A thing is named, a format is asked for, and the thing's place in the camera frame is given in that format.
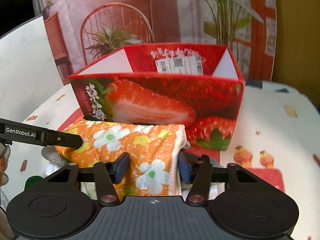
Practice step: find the grey knitted cloth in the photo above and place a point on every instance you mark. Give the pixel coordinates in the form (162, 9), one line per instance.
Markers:
(53, 156)

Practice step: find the white sock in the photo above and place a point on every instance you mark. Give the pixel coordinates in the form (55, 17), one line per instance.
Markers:
(215, 189)

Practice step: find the printed blanket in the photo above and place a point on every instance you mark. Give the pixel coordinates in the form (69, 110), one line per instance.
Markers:
(265, 122)

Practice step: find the wall poster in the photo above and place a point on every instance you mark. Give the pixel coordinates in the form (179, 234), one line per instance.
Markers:
(160, 12)

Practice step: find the orange floral cloth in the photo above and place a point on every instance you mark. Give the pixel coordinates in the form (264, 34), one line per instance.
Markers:
(147, 145)

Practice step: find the white marbled panel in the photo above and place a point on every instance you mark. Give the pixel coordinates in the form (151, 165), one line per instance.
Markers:
(22, 67)

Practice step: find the white shipping label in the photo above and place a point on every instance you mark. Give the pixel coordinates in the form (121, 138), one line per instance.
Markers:
(178, 65)

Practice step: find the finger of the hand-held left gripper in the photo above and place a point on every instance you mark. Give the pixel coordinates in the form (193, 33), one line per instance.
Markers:
(70, 140)

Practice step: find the red strawberry print box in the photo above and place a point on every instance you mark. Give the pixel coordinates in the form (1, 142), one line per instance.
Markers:
(160, 100)

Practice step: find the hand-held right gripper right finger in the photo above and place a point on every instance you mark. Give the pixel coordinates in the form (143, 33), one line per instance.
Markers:
(183, 168)

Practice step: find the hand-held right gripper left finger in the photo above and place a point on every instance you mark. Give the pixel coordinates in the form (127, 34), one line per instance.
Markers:
(122, 168)

